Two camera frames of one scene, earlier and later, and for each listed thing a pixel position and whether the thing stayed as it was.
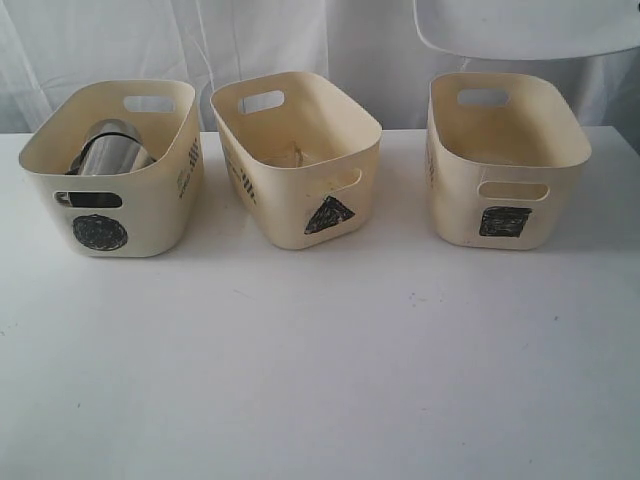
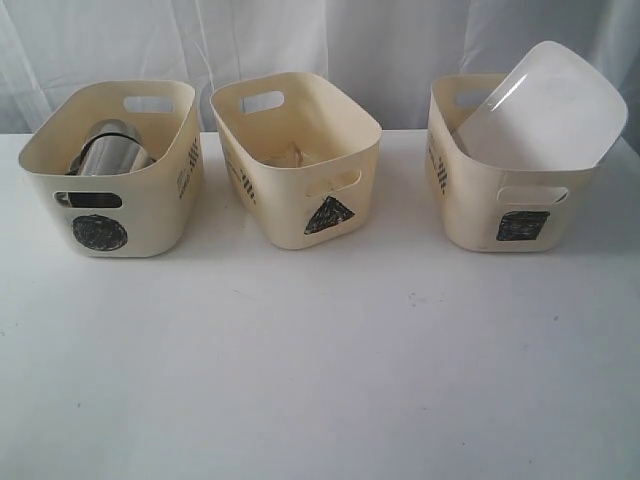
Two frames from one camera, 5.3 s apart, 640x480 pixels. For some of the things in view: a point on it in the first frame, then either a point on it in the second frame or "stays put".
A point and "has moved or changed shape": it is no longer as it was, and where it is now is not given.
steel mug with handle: [110, 145] stays put
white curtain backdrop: [373, 51] stays put
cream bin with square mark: [503, 156] has moved or changed shape
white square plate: [530, 29] -> [555, 108]
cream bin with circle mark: [130, 216] stays put
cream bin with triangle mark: [302, 155] stays put
